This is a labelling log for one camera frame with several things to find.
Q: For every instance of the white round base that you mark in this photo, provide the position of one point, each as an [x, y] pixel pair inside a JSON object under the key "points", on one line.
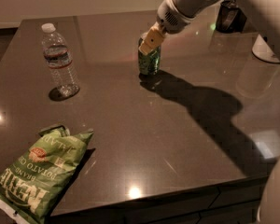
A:
{"points": [[262, 51]]}

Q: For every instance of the green soda can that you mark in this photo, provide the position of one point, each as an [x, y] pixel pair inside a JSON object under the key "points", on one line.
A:
{"points": [[149, 64]]}

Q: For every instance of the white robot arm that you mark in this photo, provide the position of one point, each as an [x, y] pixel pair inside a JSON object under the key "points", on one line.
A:
{"points": [[207, 108]]}

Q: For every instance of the black mesh cup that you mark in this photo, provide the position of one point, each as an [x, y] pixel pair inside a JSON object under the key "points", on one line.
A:
{"points": [[230, 18]]}

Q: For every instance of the clear plastic water bottle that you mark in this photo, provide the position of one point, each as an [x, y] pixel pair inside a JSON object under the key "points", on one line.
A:
{"points": [[59, 60]]}

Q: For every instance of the green potato chip bag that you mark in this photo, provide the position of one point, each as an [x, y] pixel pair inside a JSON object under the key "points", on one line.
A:
{"points": [[32, 184]]}

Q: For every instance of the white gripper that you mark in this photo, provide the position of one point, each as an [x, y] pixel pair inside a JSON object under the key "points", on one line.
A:
{"points": [[174, 17]]}

